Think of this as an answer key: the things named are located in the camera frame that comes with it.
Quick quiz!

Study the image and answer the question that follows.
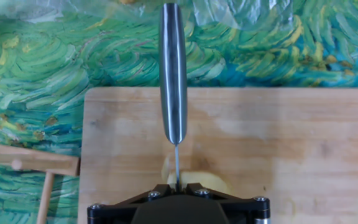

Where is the thin potato slice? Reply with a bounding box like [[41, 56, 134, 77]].
[[161, 155, 171, 184]]

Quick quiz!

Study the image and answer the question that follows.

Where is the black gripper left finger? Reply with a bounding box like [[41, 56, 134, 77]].
[[87, 184, 177, 224]]

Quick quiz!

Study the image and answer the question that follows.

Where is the bamboo cutting board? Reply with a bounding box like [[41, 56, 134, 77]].
[[78, 86, 358, 224]]

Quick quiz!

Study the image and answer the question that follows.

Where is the steel kitchen knife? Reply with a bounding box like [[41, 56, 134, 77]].
[[158, 2, 188, 192]]

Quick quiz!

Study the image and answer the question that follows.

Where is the painted landscape tablecloth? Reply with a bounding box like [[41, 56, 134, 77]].
[[0, 0, 358, 224]]

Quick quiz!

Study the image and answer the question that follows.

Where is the wooden peg rack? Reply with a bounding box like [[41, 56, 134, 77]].
[[0, 142, 81, 224]]

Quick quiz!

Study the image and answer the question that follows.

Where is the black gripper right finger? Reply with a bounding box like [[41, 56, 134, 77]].
[[180, 182, 272, 224]]

